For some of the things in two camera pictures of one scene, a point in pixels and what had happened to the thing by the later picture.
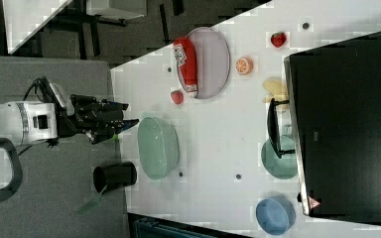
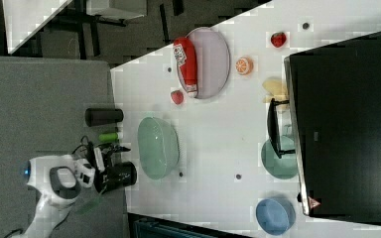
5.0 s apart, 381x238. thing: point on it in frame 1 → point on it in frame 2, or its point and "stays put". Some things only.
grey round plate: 213,65 stays put
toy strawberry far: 278,39 stays put
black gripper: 97,118 → 107,150
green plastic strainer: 159,147 stays put
